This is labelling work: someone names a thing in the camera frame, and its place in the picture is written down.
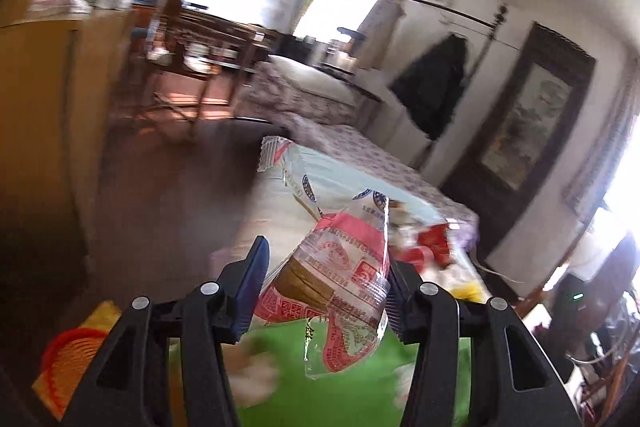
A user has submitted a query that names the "wooden table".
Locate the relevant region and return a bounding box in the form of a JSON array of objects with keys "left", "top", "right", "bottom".
[{"left": 150, "top": 0, "right": 281, "bottom": 108}]

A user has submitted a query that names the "white pillow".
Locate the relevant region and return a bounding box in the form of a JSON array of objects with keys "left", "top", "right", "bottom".
[{"left": 270, "top": 54, "right": 358, "bottom": 100}]

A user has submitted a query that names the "yellow item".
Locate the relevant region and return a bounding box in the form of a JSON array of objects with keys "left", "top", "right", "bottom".
[{"left": 450, "top": 282, "right": 493, "bottom": 303}]

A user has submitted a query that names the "red-orange mesh plastic basket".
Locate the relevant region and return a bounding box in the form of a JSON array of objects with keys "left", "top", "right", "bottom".
[{"left": 32, "top": 299, "right": 123, "bottom": 413}]

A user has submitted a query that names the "dark metal coat rack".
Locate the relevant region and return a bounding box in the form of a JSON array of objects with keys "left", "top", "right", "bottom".
[{"left": 382, "top": 0, "right": 508, "bottom": 168}]

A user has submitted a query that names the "red packet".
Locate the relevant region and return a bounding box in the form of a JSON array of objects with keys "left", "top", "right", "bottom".
[{"left": 400, "top": 224, "right": 453, "bottom": 268}]

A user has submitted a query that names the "white cable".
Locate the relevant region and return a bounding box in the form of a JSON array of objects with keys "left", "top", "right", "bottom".
[{"left": 477, "top": 263, "right": 523, "bottom": 285}]

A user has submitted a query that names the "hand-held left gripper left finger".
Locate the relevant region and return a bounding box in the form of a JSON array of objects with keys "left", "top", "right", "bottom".
[{"left": 60, "top": 235, "right": 271, "bottom": 427}]

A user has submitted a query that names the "dark framed landscape painting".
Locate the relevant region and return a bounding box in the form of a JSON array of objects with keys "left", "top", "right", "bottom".
[{"left": 440, "top": 22, "right": 598, "bottom": 258}]

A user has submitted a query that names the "beige curtain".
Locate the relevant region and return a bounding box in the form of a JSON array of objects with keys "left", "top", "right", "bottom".
[{"left": 357, "top": 0, "right": 426, "bottom": 72}]

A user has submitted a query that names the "clear red-printed plastic wrapper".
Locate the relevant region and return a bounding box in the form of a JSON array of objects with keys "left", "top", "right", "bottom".
[{"left": 256, "top": 136, "right": 392, "bottom": 380}]

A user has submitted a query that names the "purple floral bed sheet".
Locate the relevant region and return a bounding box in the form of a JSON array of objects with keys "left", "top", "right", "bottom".
[{"left": 290, "top": 112, "right": 481, "bottom": 253}]

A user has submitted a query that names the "checkered curtain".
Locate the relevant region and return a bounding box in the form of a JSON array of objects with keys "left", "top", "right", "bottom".
[{"left": 562, "top": 57, "right": 640, "bottom": 228}]

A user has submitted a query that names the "folded floral quilt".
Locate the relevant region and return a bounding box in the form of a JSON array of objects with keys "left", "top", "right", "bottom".
[{"left": 240, "top": 59, "right": 361, "bottom": 132}]

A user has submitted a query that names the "light wooden wardrobe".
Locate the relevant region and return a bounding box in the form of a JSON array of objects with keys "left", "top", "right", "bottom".
[{"left": 0, "top": 4, "right": 138, "bottom": 268}]

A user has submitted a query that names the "wooden chair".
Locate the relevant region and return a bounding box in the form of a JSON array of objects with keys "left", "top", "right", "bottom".
[{"left": 132, "top": 22, "right": 211, "bottom": 142}]

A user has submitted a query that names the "black jacket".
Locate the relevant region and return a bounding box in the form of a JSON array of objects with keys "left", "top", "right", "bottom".
[{"left": 390, "top": 32, "right": 471, "bottom": 140}]

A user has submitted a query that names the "bed with patterned sheet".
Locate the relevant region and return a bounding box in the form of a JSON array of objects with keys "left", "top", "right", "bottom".
[{"left": 170, "top": 144, "right": 493, "bottom": 427}]

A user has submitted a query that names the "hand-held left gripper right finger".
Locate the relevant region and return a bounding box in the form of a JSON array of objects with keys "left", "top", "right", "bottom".
[{"left": 385, "top": 257, "right": 583, "bottom": 427}]

